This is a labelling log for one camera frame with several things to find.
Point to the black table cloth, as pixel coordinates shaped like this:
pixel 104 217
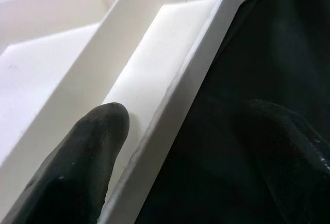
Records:
pixel 245 53

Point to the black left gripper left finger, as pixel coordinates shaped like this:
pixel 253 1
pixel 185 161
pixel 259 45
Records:
pixel 77 169

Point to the white plastic table top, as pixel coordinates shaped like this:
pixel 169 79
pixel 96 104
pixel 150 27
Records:
pixel 167 53

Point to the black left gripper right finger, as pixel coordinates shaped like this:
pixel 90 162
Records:
pixel 296 169

